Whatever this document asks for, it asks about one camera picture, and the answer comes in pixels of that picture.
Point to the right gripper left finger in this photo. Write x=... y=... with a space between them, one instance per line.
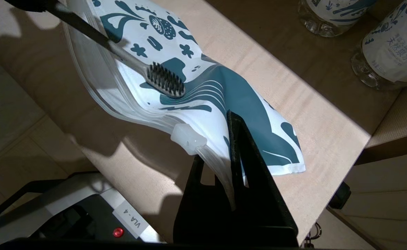
x=203 y=215

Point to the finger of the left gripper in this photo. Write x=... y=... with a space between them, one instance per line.
x=33 y=4

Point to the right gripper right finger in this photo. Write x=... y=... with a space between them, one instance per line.
x=266 y=215

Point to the white blue plastic wrapper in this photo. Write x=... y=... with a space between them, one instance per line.
x=224 y=90

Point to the pale green toothbrush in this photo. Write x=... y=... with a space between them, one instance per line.
x=165 y=80

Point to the grey robot torso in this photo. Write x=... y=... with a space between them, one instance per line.
x=71 y=208

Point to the small clear water bottle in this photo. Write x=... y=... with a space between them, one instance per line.
x=328 y=17
x=391 y=52

